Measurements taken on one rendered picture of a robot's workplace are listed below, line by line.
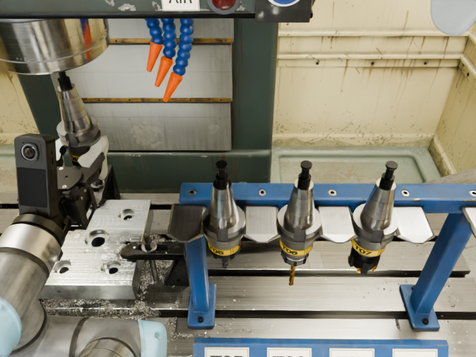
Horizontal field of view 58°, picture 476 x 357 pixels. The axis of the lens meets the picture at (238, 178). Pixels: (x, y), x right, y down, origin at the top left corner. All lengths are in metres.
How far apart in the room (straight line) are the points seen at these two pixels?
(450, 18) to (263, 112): 1.03
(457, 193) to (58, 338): 0.60
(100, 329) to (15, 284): 0.12
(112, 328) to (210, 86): 0.72
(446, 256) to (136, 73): 0.81
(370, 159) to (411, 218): 1.12
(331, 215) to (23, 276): 0.42
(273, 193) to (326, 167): 1.08
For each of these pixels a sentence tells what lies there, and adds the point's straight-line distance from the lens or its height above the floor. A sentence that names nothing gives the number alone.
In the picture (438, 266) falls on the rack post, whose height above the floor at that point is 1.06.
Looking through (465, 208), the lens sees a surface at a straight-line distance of 0.74.
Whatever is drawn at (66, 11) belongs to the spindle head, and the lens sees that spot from 0.41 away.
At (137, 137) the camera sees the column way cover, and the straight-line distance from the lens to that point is 1.28.
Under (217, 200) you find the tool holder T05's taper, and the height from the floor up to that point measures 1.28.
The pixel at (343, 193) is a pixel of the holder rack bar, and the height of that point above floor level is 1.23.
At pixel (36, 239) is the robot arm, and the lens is 0.60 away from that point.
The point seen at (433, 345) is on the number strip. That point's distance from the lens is 0.89.
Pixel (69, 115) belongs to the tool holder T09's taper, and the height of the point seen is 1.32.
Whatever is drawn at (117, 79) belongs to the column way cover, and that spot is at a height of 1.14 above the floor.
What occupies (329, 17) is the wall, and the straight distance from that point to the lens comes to 1.51.
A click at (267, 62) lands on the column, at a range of 1.16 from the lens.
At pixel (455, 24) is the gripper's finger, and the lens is 0.23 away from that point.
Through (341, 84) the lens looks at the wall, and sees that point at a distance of 1.64.
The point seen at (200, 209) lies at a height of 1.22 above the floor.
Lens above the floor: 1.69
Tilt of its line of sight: 42 degrees down
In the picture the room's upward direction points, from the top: 1 degrees counter-clockwise
